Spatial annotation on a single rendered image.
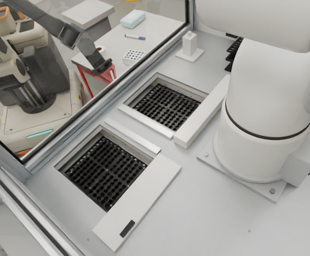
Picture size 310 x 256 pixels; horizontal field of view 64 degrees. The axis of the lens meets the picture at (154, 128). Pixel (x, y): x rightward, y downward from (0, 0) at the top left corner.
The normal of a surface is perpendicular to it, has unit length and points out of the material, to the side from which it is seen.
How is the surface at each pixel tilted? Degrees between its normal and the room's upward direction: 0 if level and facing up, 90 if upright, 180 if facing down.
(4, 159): 90
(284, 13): 85
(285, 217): 0
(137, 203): 0
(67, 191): 0
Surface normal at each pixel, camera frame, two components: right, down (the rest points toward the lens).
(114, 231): -0.12, -0.61
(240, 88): -0.70, 0.45
